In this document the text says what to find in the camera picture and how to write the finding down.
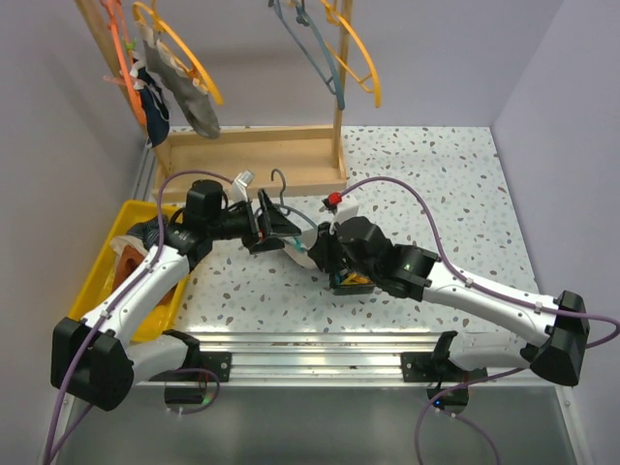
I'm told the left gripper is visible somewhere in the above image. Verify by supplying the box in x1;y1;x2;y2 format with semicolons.
207;189;300;254

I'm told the teal hanger with grey underwear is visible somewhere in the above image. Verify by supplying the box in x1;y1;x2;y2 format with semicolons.
270;168;318;232

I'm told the navy striped underwear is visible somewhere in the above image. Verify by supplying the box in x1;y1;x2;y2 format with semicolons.
127;216;160;252

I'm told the rust orange underwear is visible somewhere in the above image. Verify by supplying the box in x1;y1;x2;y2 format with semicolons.
111;244;171;307

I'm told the grey underwear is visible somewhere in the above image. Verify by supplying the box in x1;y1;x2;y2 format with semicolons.
282;229;318;270
135;21;220;140

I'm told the yellow plastic hanger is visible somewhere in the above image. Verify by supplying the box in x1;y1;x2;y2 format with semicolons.
290;0;384;109

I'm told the blue-grey hanger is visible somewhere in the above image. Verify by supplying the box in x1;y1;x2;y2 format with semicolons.
267;0;346;110

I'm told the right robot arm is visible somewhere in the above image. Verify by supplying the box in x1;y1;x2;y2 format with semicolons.
308;216;590;387

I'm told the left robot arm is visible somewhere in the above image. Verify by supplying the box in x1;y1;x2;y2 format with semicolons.
50;179;301;411

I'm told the wooden hanger rack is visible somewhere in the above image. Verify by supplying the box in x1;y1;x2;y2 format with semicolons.
76;1;347;203

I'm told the navy underwear on orange hanger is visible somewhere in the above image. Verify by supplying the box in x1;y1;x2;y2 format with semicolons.
130;53;170;148

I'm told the orange hanger on rack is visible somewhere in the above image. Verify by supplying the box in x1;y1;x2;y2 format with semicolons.
100;0;146;126

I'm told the teal clothespin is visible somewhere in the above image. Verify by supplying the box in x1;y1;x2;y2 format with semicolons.
289;237;308;254

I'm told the black clip box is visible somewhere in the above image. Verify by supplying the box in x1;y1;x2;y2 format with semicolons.
329;271;375;295

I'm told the yellow plastic tray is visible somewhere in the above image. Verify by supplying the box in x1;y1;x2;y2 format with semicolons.
68;200;189;343

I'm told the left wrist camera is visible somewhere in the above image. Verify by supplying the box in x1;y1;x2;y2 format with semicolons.
230;170;255;202

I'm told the aluminium rail frame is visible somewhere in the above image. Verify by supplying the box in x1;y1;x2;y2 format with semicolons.
37;144;597;465

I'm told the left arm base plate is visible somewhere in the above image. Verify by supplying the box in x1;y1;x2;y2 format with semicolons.
160;352;233;384

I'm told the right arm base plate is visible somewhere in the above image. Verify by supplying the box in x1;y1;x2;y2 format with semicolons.
400;352;488;385

